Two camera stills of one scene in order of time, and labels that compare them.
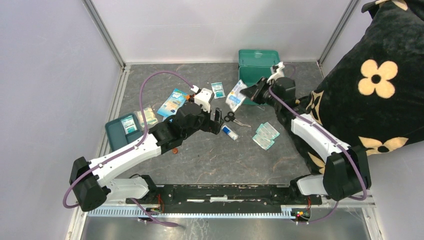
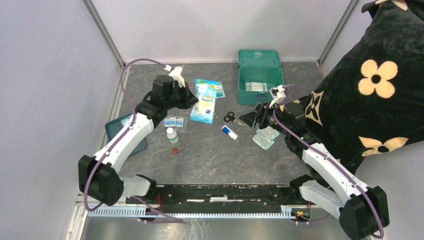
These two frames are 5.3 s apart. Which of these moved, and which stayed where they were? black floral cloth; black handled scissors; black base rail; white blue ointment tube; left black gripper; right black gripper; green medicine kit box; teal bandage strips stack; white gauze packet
Moved: white gauze packet; left black gripper; right black gripper
Stayed: green medicine kit box; white blue ointment tube; black floral cloth; black handled scissors; teal bandage strips stack; black base rail
